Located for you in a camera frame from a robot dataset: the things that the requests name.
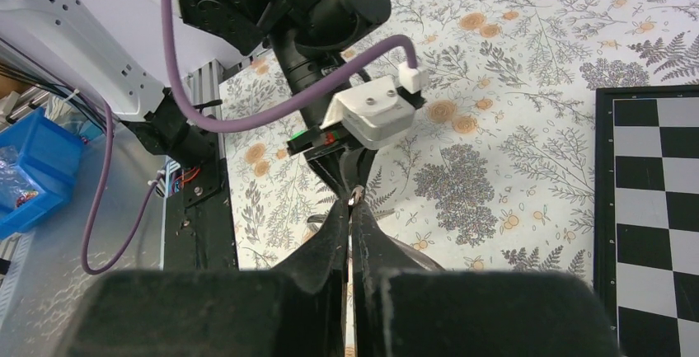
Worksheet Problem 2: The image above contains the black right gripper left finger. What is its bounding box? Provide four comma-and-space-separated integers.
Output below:
54, 200, 350, 356

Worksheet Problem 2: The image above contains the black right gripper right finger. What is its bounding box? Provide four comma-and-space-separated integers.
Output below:
350, 203, 620, 356

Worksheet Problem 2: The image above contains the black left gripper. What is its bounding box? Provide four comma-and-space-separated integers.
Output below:
270, 26, 427, 198

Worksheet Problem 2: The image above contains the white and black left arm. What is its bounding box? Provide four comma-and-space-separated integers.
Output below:
1, 0, 429, 194

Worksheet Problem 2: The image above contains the floral patterned table mat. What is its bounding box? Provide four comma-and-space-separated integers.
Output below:
218, 0, 699, 357

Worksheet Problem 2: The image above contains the black and white chessboard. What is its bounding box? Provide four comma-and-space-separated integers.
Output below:
593, 85, 698, 356

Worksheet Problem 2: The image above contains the blue plastic parts bin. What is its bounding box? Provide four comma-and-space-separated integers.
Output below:
1, 108, 84, 239

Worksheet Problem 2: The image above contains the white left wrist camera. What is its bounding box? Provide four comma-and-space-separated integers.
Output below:
320, 62, 429, 150

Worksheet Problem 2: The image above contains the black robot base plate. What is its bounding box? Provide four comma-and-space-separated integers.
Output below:
162, 159, 239, 271

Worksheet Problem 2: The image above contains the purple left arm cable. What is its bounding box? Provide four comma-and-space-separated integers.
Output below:
80, 0, 420, 276

